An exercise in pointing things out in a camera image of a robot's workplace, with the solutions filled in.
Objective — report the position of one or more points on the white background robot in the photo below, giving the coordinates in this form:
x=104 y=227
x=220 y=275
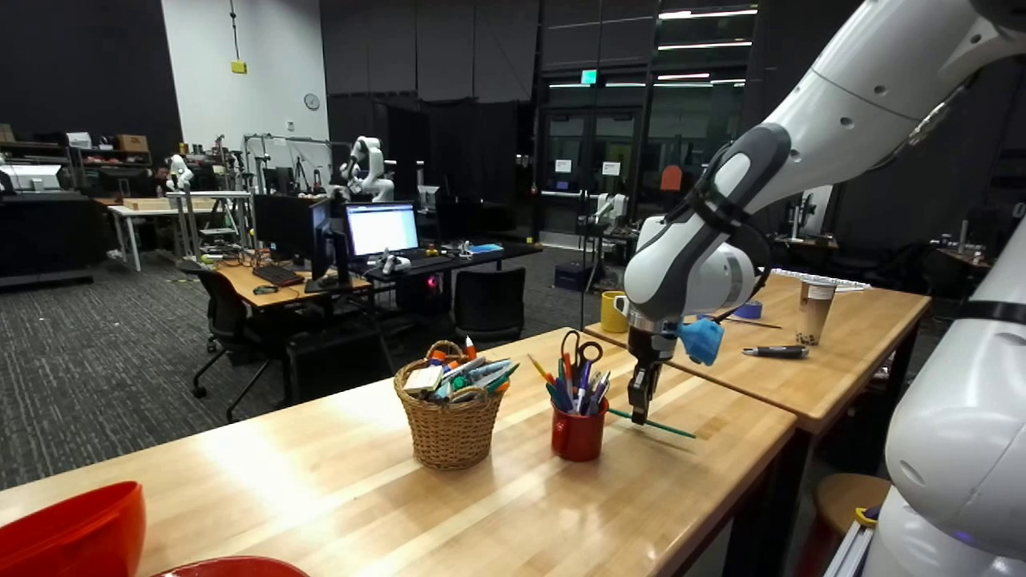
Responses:
x=368 y=171

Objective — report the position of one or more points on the wooden round stool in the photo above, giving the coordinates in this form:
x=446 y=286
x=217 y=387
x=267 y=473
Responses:
x=849 y=501

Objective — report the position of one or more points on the black office chair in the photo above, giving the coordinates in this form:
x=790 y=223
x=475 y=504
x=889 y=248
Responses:
x=226 y=317
x=488 y=307

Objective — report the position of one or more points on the lit computer monitor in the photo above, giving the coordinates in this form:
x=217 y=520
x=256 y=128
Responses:
x=383 y=230

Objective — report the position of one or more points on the clear drinking glass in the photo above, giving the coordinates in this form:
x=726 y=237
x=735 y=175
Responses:
x=815 y=314

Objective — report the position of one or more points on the round wall clock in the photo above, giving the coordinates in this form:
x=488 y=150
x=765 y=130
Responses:
x=311 y=102

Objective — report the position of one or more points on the black keyboard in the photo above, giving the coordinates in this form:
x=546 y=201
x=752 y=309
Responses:
x=276 y=275

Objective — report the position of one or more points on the yellow mug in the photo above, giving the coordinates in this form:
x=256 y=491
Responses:
x=611 y=314

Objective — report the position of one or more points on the orange red pen mug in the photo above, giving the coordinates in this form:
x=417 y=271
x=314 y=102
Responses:
x=577 y=437

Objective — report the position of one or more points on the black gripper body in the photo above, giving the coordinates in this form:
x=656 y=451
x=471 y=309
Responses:
x=653 y=341

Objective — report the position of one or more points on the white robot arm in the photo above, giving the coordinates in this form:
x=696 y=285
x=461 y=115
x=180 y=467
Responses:
x=886 y=97

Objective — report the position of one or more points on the red plate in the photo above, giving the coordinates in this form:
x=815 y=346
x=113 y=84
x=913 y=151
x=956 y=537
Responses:
x=228 y=568

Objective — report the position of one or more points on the green pen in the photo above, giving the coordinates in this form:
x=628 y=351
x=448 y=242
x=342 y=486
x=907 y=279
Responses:
x=669 y=429

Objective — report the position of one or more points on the black remote control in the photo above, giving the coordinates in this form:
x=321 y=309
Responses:
x=778 y=351

